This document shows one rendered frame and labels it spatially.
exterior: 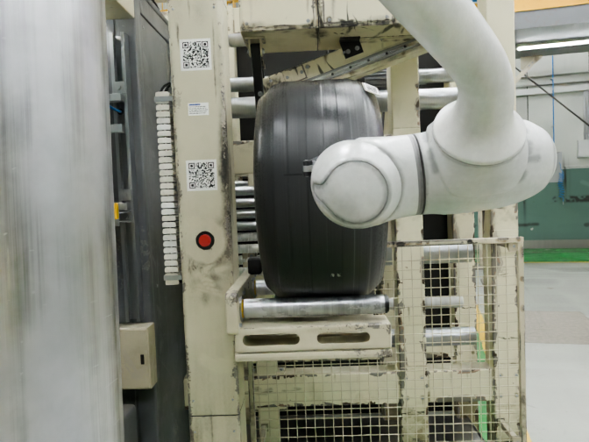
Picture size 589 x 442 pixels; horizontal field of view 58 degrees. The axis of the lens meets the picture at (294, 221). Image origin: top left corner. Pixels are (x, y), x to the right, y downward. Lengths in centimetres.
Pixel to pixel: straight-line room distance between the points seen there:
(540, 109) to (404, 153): 998
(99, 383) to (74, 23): 15
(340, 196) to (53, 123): 40
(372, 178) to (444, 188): 10
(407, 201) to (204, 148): 77
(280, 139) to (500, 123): 61
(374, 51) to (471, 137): 117
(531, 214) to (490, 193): 978
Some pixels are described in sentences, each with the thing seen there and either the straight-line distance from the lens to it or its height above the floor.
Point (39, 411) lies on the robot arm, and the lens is 23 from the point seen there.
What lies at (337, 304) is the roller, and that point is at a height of 91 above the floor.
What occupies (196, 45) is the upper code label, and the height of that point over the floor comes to 153.
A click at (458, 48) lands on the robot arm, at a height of 129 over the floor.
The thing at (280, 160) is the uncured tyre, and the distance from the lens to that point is 111.
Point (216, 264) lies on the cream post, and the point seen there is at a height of 100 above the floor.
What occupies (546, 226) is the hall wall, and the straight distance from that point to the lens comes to 1048.
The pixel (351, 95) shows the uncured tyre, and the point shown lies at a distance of 121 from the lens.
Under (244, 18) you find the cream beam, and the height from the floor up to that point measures 167.
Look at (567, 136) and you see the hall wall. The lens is 1064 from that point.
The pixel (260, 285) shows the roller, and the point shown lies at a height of 91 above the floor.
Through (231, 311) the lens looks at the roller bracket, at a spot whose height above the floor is 91.
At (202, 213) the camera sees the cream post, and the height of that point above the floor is 113.
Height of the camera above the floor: 117
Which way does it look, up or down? 3 degrees down
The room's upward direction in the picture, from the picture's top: 2 degrees counter-clockwise
